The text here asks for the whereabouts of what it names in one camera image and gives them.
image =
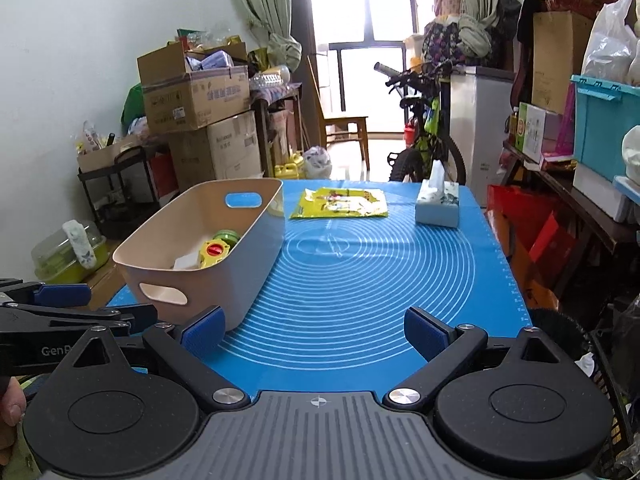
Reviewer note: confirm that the cardboard box on cart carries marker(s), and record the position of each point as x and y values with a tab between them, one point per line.
100	157

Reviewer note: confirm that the white foam box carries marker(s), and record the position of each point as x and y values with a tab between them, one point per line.
597	195

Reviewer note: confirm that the black plastic bag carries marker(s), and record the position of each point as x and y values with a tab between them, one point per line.
627	330

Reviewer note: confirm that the green and white box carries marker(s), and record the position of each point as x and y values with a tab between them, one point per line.
537	130

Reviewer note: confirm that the light blue shelf unit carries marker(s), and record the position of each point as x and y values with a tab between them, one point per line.
630	187

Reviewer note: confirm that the taped brown cardboard box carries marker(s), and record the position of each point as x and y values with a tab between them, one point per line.
107	285

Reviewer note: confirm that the knotted pale green curtain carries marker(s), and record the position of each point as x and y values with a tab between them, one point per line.
475	0

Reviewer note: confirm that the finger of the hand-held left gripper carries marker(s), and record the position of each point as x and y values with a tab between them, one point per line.
135	317
65	295

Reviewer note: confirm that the beige plastic basket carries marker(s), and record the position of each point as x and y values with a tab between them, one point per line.
240	270

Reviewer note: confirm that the green round toy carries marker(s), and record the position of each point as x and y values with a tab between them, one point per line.
227	236

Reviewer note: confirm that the blue silicone mat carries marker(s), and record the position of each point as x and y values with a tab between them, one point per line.
375	285

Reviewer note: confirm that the pink flat package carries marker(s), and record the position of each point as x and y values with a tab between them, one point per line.
567	120

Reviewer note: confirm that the yellow detergent jug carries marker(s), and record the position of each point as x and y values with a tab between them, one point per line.
289	170

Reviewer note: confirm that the dark wooden side table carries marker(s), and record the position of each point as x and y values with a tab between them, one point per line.
260	125

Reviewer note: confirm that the large white plastic bag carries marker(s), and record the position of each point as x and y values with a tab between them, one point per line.
610	45

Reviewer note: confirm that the wooden chair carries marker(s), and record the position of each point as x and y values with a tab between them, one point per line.
345	125

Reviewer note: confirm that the red bucket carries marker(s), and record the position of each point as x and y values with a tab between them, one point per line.
410	134

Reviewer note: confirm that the black utility cart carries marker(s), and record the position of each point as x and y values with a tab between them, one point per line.
125	220

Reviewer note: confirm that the dark wooden shelf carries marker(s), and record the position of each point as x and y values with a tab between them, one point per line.
590	215

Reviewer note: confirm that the green and black bicycle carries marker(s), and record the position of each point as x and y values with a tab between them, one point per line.
430	135

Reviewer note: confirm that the amber bottle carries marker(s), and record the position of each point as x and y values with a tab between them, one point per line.
514	127

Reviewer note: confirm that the clear plastic tray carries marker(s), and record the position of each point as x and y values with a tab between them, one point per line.
270	77

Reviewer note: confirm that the black round bin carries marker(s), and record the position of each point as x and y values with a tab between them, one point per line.
560	325

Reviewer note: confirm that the red paper bags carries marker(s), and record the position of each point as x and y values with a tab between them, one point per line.
525	220

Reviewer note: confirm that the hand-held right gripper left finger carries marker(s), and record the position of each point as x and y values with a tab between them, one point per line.
204	332

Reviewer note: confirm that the teal storage bin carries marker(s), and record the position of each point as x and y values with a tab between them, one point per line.
605	130

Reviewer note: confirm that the floral cloth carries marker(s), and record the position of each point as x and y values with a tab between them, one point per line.
440	45

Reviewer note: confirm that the red and white appliance box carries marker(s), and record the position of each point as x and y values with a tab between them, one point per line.
164	172

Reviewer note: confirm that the person's left hand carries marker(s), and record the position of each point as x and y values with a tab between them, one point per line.
10	402

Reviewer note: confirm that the yellow printed packet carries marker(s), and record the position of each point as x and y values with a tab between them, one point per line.
340	204

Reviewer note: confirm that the large wrapped carton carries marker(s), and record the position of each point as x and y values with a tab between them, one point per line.
230	150

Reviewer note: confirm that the green container with clear lid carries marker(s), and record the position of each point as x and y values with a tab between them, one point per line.
55	260

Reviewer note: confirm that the black mesh crate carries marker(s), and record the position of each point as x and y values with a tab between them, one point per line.
607	385

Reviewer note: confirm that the tissue box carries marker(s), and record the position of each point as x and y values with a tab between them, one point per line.
437	207

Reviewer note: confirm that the white crumpled bag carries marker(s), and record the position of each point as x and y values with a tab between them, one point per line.
632	152

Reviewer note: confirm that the green bag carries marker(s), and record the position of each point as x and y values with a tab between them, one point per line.
132	107

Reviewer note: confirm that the light green garment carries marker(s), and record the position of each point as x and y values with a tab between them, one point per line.
15	452

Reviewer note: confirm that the open printed cardboard box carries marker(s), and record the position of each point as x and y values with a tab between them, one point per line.
195	105

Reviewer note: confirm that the tall brown cardboard box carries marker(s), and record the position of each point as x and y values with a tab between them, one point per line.
560	60

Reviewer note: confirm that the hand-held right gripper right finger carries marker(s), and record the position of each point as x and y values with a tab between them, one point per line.
425	332

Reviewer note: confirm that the yellow toy launcher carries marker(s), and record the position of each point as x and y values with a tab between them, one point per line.
215	252

